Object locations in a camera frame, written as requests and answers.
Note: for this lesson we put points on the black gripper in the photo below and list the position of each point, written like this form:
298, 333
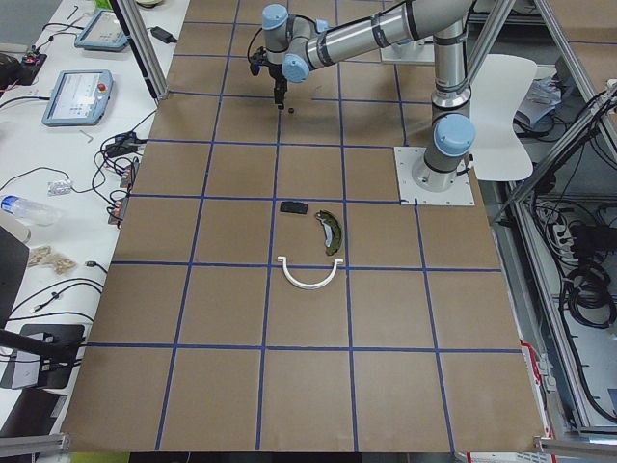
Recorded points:
277, 73

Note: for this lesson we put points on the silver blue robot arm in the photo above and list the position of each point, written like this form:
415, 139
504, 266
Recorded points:
295, 45

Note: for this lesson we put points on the black brake pad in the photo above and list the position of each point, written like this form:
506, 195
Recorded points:
293, 207

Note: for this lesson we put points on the green brake shoe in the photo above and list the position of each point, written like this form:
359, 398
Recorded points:
332, 230

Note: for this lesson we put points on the black power adapter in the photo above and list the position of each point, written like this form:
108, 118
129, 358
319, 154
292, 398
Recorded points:
162, 35

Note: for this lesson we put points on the blue teach pendant far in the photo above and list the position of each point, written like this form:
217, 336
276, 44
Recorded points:
102, 33

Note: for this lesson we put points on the blue teach pendant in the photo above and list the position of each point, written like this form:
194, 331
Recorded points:
79, 98
102, 33

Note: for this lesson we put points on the blue teach pendant near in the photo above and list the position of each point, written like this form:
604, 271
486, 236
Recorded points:
79, 98

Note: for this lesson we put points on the white chair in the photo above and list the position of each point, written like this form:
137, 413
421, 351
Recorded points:
497, 92

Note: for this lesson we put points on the clear plastic water bottle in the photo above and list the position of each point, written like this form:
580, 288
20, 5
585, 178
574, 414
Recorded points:
30, 211

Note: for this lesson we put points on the bag of wooden pieces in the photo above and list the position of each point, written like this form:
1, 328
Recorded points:
45, 256

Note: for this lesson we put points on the black stand base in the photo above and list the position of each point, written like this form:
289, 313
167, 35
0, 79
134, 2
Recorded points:
41, 356

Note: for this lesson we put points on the white curved plastic bracket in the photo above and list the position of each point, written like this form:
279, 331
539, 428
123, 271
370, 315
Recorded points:
310, 279

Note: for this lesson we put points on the aluminium frame post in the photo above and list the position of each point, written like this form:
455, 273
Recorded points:
136, 33

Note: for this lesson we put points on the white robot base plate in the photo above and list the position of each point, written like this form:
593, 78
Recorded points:
419, 185

